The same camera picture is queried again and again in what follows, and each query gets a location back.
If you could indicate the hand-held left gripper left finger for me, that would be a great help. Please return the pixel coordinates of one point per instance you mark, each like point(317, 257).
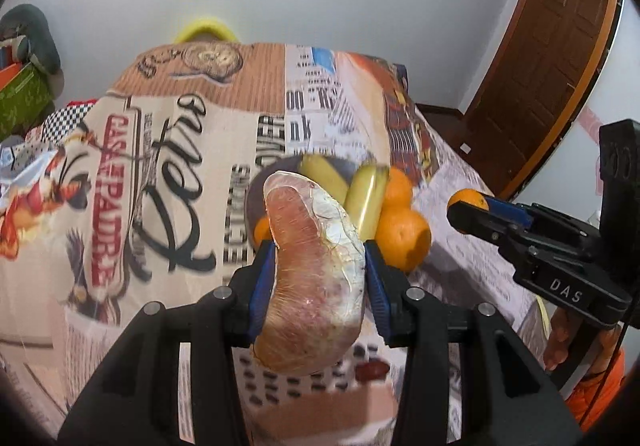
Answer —
point(261, 291)

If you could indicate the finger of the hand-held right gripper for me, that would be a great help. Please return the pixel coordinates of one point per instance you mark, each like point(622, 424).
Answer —
point(475, 221)
point(510, 212)

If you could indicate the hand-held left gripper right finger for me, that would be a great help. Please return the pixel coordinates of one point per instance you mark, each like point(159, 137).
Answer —
point(376, 291)

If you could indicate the small mandarin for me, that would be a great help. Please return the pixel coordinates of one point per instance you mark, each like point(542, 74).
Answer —
point(467, 197)
point(261, 231)

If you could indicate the large orange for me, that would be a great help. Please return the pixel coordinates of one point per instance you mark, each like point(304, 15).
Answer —
point(397, 188)
point(402, 238)

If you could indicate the dark grey plate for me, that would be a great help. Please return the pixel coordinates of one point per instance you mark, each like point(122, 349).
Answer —
point(259, 198)

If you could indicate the green sugarcane piece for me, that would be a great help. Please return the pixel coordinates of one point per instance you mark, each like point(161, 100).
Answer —
point(322, 175)
point(367, 198)

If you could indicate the person's orange-sleeved right forearm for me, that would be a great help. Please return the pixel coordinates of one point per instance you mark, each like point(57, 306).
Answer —
point(597, 391)

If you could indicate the person's right hand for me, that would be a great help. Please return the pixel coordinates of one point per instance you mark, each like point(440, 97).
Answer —
point(556, 341)

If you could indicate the small dark red fruit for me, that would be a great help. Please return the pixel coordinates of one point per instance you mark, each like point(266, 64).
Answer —
point(372, 370)

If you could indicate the white heart-print wardrobe door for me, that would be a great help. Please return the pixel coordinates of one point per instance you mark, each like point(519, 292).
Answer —
point(595, 90)

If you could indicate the brown wooden door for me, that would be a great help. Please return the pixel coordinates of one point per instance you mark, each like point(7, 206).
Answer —
point(545, 65)

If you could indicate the printed newspaper-style tablecloth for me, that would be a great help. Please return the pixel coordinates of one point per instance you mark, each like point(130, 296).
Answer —
point(175, 165)

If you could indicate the blue backpack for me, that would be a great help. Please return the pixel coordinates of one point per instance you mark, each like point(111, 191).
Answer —
point(402, 78)

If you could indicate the black-white checkered cloth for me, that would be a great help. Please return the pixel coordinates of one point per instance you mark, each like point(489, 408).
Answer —
point(65, 118)

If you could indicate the light blue cloth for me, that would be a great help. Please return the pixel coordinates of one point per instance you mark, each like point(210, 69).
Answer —
point(20, 165)

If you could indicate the green patterned box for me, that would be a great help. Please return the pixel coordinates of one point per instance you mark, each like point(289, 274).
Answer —
point(22, 100)

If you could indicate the orange cardboard box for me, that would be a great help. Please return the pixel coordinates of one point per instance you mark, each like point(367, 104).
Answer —
point(10, 75)

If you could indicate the grey plush toy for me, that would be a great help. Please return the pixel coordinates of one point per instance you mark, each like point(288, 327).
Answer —
point(37, 33)

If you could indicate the white wall socket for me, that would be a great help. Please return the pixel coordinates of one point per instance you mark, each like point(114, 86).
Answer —
point(466, 148)

